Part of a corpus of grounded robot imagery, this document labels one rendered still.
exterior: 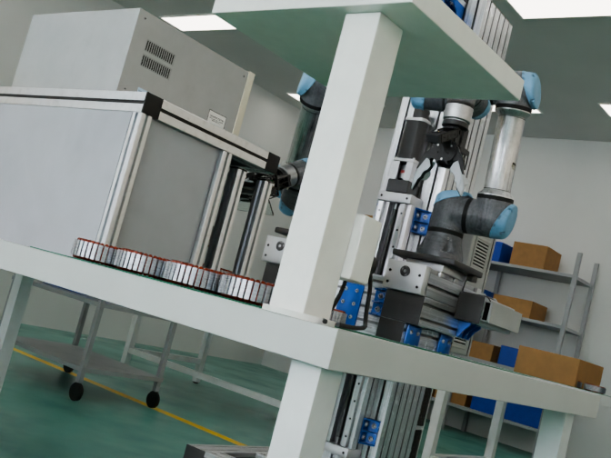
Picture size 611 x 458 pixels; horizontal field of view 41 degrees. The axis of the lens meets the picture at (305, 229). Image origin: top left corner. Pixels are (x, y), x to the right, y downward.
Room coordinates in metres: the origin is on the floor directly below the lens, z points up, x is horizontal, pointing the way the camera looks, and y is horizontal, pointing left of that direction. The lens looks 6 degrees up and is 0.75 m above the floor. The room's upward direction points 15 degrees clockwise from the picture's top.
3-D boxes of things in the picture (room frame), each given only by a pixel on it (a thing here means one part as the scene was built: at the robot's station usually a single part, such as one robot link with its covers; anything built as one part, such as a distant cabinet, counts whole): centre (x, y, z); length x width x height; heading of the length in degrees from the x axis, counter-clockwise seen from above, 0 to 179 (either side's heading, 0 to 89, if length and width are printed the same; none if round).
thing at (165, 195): (1.75, 0.31, 0.91); 0.28 x 0.03 x 0.32; 140
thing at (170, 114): (2.02, 0.51, 1.09); 0.68 x 0.44 x 0.05; 50
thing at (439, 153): (2.12, -0.32, 1.29); 0.09 x 0.08 x 0.12; 143
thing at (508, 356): (8.12, -2.44, 0.87); 0.42 x 0.36 x 0.19; 142
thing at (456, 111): (2.12, -0.32, 1.37); 0.08 x 0.08 x 0.05
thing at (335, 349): (2.07, 0.46, 0.72); 2.20 x 1.01 x 0.05; 50
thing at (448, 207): (2.61, -0.45, 1.20); 0.13 x 0.12 x 0.14; 61
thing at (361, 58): (1.24, -0.03, 0.98); 0.37 x 0.35 x 0.46; 50
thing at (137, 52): (2.02, 0.52, 1.22); 0.44 x 0.39 x 0.20; 50
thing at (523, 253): (8.20, -2.35, 1.90); 0.40 x 0.36 x 0.24; 142
